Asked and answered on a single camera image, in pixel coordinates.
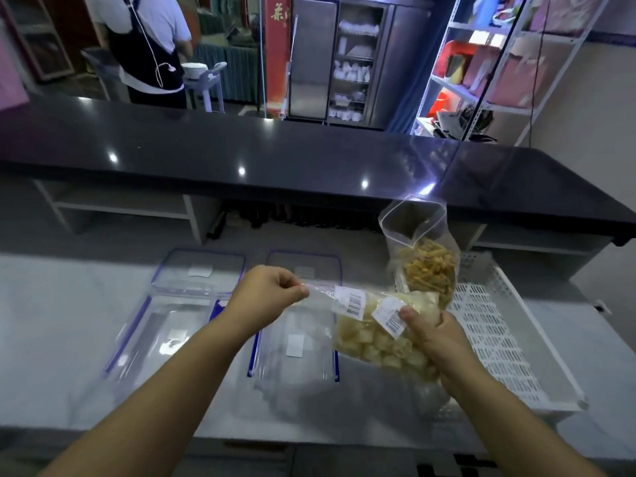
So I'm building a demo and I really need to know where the teal skirted table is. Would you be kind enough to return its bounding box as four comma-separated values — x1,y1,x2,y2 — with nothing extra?
193,42,264,105

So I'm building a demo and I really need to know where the black cylindrical canister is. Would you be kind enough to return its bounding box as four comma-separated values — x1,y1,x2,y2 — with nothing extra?
206,211,227,242

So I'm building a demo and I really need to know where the pink plastic bin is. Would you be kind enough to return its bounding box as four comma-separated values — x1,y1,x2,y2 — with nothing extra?
0,39,30,113

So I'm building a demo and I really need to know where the person's right forearm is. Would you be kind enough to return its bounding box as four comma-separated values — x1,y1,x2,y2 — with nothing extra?
437,367,605,477

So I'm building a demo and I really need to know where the red standing banner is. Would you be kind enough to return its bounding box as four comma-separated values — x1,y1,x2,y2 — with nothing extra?
263,0,294,117

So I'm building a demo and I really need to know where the wide pink gift bag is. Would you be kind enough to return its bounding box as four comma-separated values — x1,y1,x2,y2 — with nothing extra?
489,52,547,110

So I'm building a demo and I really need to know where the black small appliance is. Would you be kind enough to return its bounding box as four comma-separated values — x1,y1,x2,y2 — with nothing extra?
456,106,496,143

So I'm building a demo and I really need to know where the red bucket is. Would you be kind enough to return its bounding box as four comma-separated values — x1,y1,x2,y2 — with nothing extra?
427,91,451,120

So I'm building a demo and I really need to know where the bag of pale round snacks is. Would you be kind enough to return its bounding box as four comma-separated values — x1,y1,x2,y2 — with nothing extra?
297,280,443,386

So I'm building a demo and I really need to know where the clear blue-clipped plastic container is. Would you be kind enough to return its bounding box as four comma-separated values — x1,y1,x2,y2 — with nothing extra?
246,292,341,388
101,290,235,388

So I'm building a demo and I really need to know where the white flat mop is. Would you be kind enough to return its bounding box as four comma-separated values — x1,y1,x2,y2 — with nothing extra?
278,14,299,120

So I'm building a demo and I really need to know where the pale plastic serving cart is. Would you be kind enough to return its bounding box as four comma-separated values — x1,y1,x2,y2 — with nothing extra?
181,62,229,114

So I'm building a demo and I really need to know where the person's left forearm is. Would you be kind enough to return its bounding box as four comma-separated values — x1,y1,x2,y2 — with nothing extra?
37,317,259,477

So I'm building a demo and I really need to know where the blue bottle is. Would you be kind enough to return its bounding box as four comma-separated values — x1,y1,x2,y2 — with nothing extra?
474,0,503,25

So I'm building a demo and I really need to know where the white small appliance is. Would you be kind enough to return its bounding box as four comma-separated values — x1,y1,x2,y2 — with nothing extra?
435,111,463,140

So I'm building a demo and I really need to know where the stainless steel dish cabinet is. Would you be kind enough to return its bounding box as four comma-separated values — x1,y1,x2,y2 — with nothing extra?
286,0,438,130

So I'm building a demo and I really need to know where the red gift box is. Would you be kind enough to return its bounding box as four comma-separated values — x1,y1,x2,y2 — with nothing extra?
432,40,470,80

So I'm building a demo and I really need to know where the black hanging cable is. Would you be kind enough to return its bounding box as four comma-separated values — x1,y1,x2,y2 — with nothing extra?
526,0,553,150

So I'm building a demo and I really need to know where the white metal shelf rack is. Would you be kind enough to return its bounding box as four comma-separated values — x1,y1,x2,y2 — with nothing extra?
409,0,615,147

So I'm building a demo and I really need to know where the narrow pink gift bag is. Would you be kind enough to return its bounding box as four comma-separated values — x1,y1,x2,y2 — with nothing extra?
462,44,500,93

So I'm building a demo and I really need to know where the bag of yellow strip snacks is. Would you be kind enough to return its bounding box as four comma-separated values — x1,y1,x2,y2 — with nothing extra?
378,193,460,311

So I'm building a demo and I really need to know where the blue curtain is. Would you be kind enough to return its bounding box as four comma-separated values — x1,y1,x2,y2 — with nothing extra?
385,0,466,134

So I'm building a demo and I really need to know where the blue-bordered wall poster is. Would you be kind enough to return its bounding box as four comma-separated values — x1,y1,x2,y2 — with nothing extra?
588,24,636,48

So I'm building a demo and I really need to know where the clear lid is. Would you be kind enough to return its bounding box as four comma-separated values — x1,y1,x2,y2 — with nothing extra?
150,248,248,295
264,249,344,293

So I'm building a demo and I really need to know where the white perforated plastic basket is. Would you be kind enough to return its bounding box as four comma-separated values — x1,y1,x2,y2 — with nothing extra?
395,250,590,415

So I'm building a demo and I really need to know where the patterned pink gift bag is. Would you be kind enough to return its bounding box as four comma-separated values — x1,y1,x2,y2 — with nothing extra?
529,0,605,35

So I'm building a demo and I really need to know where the person's right hand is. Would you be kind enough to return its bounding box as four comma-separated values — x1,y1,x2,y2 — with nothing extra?
399,305,478,398

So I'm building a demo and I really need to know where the group of white dishes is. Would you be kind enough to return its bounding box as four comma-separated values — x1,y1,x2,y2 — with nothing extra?
327,19,381,123

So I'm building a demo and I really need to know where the dark wood display cabinet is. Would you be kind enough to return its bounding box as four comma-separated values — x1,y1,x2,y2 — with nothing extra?
0,0,76,83

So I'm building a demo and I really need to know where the pile of pale food cubes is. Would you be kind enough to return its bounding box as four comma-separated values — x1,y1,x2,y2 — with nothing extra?
333,290,442,383

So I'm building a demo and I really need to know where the black top bar counter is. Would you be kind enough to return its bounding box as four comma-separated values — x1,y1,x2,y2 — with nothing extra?
0,91,636,279

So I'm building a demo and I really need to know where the person's left hand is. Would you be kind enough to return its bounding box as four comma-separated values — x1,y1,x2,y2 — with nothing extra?
223,265,310,343

